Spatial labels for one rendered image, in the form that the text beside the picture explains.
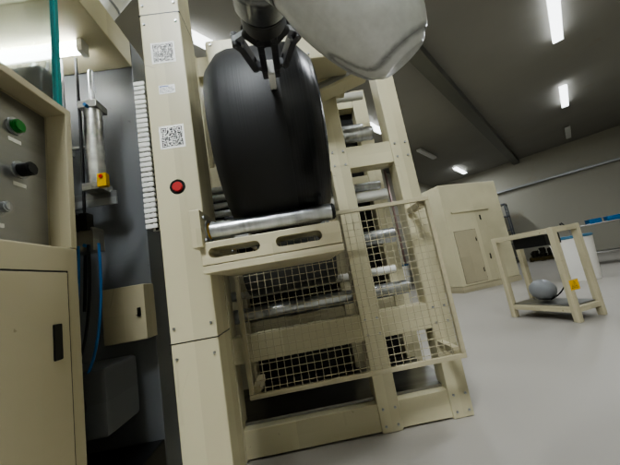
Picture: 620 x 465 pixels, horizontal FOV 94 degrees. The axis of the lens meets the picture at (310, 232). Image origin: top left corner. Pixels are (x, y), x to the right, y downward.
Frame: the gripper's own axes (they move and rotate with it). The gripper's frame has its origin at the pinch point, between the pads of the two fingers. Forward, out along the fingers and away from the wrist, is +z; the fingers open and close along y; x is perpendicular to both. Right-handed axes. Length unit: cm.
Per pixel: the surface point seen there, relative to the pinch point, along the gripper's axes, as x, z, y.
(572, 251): 124, 342, -401
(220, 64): -8.6, 7.2, 11.8
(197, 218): 28.1, 8.7, 23.9
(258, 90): 1.2, 3.4, 3.5
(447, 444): 127, 48, -45
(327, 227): 35.7, 9.1, -8.0
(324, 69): -36, 64, -25
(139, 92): -16, 28, 41
